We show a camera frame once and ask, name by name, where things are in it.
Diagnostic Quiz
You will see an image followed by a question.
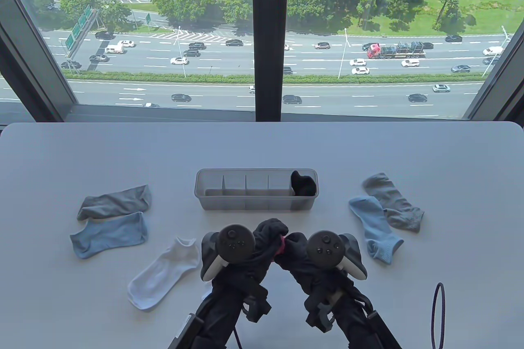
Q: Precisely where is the green road sign gantry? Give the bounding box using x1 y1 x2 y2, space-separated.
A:
63 5 101 75

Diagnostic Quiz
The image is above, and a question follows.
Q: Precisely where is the black sock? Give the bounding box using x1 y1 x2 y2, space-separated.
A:
291 173 317 197
291 170 317 197

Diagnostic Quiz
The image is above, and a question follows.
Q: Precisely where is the grey sock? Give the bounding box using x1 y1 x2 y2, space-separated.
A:
362 172 425 232
77 185 152 222

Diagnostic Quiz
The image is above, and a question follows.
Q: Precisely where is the grey hand controller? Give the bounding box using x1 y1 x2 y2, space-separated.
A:
200 224 257 283
306 230 368 282

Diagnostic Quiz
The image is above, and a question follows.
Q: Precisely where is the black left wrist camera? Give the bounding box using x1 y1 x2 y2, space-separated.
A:
244 294 273 324

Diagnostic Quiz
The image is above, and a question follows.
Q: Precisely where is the light blue sock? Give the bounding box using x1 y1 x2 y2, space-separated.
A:
70 212 149 259
348 196 404 264

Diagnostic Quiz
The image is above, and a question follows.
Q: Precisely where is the dark window frame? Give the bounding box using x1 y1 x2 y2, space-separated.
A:
0 0 524 122

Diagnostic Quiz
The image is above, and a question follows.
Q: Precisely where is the person's right hand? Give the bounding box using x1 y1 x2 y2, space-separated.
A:
274 232 357 304

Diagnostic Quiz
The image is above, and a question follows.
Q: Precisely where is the black left forearm module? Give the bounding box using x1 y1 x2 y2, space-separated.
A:
168 313 204 349

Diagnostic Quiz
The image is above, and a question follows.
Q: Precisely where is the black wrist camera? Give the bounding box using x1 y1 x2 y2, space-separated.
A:
244 294 273 324
305 293 339 332

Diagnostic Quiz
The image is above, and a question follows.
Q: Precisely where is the clear plastic divided organizer box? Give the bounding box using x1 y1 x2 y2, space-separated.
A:
194 168 319 211

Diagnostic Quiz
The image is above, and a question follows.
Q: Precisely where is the person's left hand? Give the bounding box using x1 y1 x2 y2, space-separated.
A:
211 219 289 297

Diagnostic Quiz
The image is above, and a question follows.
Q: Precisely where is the black right forearm module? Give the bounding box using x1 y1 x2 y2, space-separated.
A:
366 310 402 349

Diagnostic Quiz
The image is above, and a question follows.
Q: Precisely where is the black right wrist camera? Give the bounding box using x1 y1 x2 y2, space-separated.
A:
305 293 339 332

